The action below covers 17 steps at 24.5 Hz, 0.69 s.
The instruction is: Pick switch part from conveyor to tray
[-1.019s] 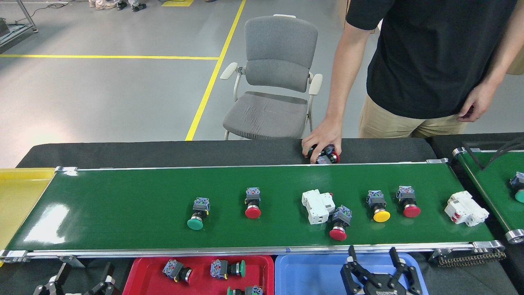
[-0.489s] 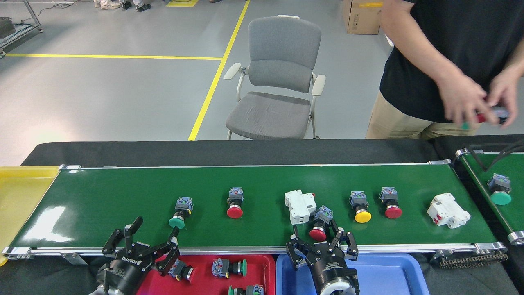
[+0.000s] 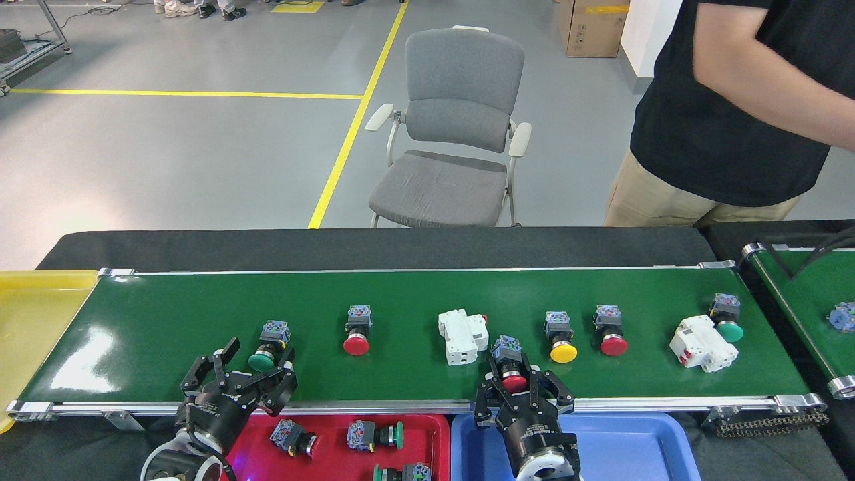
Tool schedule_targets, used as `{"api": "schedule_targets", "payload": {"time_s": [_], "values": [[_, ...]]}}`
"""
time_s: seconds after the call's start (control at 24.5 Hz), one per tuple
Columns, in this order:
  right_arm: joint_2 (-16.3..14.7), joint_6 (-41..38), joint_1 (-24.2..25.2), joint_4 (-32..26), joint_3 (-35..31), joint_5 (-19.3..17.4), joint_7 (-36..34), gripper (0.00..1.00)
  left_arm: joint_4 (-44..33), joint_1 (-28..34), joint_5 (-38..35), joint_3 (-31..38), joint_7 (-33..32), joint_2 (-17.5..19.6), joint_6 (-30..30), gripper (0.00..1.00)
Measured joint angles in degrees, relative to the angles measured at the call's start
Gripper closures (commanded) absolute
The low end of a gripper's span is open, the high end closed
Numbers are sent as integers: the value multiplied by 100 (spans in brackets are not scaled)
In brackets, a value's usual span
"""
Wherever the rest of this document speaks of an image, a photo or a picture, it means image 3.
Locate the blue plastic tray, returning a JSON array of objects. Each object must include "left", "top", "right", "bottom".
[{"left": 451, "top": 411, "right": 702, "bottom": 481}]

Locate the black drive chain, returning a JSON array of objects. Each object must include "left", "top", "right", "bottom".
[{"left": 703, "top": 404, "right": 830, "bottom": 438}]

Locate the grey office chair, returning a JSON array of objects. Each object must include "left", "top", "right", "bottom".
[{"left": 365, "top": 25, "right": 533, "bottom": 229}]

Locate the yellow plastic bin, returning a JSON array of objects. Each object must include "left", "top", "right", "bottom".
[{"left": 0, "top": 270, "right": 101, "bottom": 434}]

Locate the white circuit breaker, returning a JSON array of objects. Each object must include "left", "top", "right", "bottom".
[
  {"left": 669, "top": 315, "right": 739, "bottom": 373},
  {"left": 438, "top": 308, "right": 490, "bottom": 367}
]

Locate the yellow mushroom push button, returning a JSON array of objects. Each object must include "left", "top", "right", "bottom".
[{"left": 544, "top": 311, "right": 578, "bottom": 365}]

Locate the cardboard box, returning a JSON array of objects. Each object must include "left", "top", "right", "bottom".
[{"left": 558, "top": 0, "right": 630, "bottom": 59}]

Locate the green infeed conveyor belt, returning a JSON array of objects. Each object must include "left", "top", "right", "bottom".
[{"left": 741, "top": 242, "right": 855, "bottom": 400}]

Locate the red plastic tray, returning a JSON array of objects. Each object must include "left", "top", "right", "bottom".
[{"left": 224, "top": 413, "right": 452, "bottom": 481}]

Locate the long green conveyor belt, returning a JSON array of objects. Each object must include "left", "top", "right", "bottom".
[{"left": 5, "top": 261, "right": 829, "bottom": 423}]

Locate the black wire guide bracket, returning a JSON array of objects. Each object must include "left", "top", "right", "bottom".
[{"left": 765, "top": 226, "right": 855, "bottom": 280}]

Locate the grey metal rack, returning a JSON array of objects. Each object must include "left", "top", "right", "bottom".
[{"left": 0, "top": 0, "right": 73, "bottom": 96}]

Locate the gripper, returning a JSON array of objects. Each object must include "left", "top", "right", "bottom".
[
  {"left": 476, "top": 354, "right": 580, "bottom": 472},
  {"left": 175, "top": 338, "right": 298, "bottom": 455}
]

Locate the green mushroom push button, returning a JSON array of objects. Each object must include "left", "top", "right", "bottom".
[
  {"left": 346, "top": 419, "right": 405, "bottom": 454},
  {"left": 248, "top": 320, "right": 291, "bottom": 373},
  {"left": 709, "top": 293, "right": 745, "bottom": 344},
  {"left": 372, "top": 462, "right": 432, "bottom": 481}
]

